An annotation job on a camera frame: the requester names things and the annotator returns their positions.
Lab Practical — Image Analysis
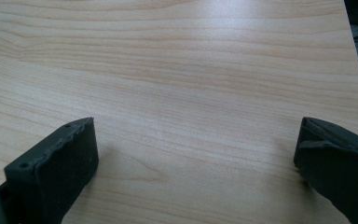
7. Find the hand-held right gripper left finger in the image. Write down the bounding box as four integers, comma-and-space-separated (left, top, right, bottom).
3, 117, 100, 224

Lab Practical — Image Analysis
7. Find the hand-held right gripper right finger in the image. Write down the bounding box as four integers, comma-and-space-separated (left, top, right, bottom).
293, 117, 358, 224

